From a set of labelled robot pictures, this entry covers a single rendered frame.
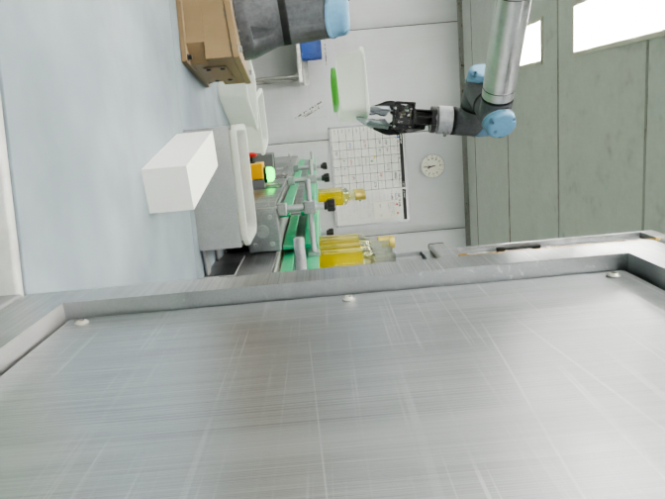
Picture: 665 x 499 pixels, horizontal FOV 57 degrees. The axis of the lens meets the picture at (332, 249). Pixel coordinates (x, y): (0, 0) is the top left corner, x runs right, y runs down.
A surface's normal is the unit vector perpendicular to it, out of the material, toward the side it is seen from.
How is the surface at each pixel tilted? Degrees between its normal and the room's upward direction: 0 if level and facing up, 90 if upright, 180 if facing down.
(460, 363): 90
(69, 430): 90
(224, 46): 90
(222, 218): 90
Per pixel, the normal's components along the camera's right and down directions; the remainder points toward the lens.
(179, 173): 0.04, 0.37
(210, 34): 0.01, 0.06
